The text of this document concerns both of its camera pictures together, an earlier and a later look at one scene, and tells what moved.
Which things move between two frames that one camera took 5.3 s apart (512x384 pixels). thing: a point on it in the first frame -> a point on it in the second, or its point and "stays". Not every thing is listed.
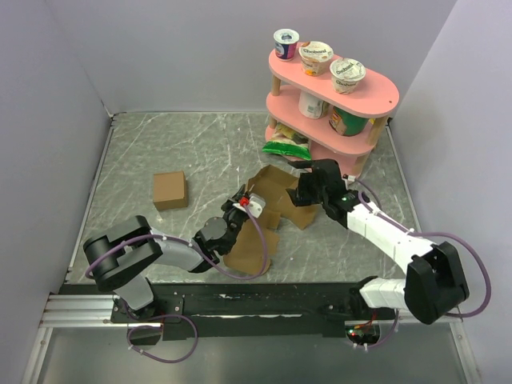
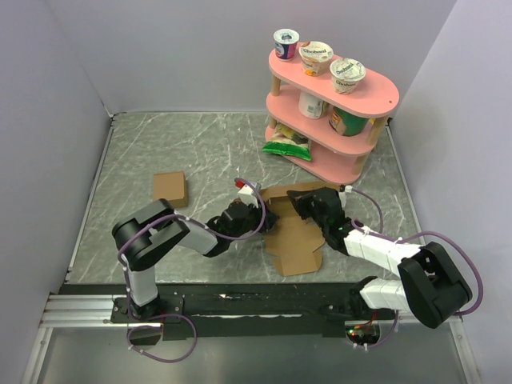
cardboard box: [271, 186] -> [292, 241]
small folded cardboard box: [170, 190] stays
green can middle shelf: [346, 124] stays
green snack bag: [286, 142] stays
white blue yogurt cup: [286, 41] stays
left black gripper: [228, 205] -> [270, 218]
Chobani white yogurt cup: [346, 74] stays
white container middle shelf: [310, 106] stays
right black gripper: [302, 190] -> [300, 201]
